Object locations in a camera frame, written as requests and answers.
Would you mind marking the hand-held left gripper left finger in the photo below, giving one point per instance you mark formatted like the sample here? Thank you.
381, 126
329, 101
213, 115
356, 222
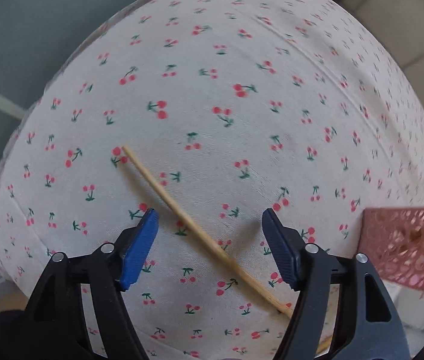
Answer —
140, 247

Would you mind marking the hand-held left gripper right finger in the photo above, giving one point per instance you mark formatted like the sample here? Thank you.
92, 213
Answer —
279, 247

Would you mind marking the single wooden chopstick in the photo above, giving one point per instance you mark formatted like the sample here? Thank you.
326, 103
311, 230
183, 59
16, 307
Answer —
182, 213

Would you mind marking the pink perforated utensil holder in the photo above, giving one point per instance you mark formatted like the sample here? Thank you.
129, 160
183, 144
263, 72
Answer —
396, 251

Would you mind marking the cherry print tablecloth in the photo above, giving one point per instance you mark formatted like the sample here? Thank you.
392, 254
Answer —
234, 120

